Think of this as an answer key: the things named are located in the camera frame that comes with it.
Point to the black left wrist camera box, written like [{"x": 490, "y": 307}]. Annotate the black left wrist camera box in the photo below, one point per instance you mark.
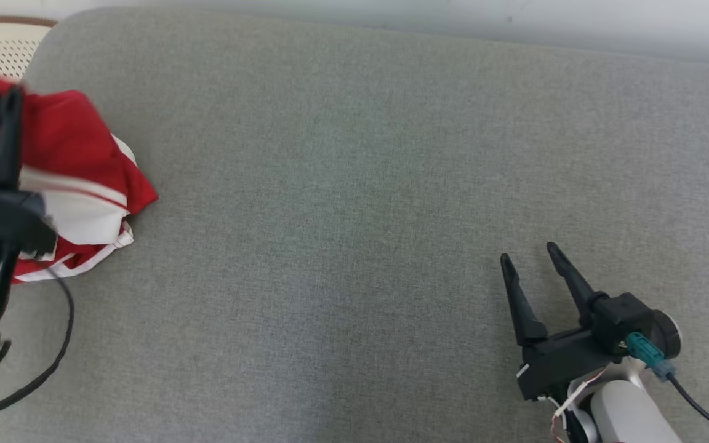
[{"x": 4, "y": 234}]

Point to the red Bulls 23 jersey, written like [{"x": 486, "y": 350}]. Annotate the red Bulls 23 jersey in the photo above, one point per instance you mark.
[{"x": 65, "y": 135}]

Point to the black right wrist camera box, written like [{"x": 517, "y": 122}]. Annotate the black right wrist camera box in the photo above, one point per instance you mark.
[{"x": 625, "y": 320}]

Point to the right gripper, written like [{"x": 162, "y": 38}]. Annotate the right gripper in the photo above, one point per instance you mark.
[{"x": 557, "y": 363}]

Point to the grey fabric sofa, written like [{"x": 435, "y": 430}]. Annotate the grey fabric sofa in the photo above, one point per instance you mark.
[{"x": 354, "y": 215}]

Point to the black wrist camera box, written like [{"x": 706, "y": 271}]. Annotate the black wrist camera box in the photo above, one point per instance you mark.
[
  {"x": 4, "y": 234},
  {"x": 625, "y": 320}
]

